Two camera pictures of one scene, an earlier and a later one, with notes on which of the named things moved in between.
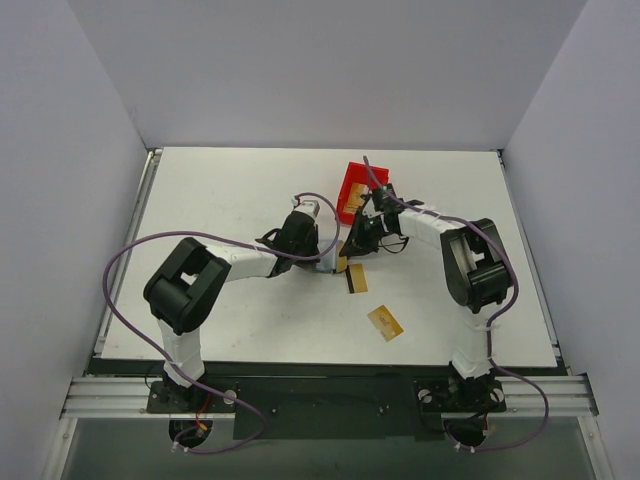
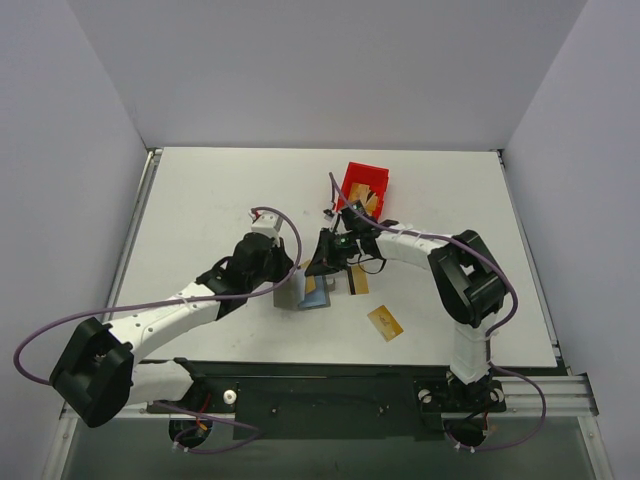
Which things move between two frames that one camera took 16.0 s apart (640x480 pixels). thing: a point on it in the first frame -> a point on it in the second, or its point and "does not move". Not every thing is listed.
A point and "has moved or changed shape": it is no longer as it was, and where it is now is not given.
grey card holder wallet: [327, 263] has moved or changed shape
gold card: [387, 325] does not move
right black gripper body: [362, 236] -> [325, 248]
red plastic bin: [357, 173] does not move
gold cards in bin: [354, 199] does not move
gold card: [358, 278] does not move
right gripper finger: [362, 240] -> [323, 263]
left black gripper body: [310, 245] -> [282, 258]
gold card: [341, 261] has moved or changed shape
